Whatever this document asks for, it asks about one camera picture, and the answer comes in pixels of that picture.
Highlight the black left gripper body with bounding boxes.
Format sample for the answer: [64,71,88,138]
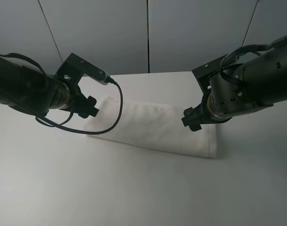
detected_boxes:
[69,86,99,118]

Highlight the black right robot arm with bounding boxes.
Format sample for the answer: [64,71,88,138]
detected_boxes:
[182,44,287,131]

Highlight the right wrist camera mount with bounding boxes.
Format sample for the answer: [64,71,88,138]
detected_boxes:
[191,55,226,94]

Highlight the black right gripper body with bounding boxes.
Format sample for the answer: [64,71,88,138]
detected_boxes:
[182,104,230,131]

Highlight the white towel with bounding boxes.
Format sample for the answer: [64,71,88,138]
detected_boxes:
[97,101,217,158]

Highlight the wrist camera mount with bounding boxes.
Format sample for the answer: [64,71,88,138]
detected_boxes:
[56,53,110,85]
[191,55,226,94]

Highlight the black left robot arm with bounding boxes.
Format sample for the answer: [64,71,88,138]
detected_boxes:
[0,53,105,118]

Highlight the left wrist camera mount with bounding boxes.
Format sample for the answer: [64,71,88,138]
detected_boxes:
[56,53,110,85]

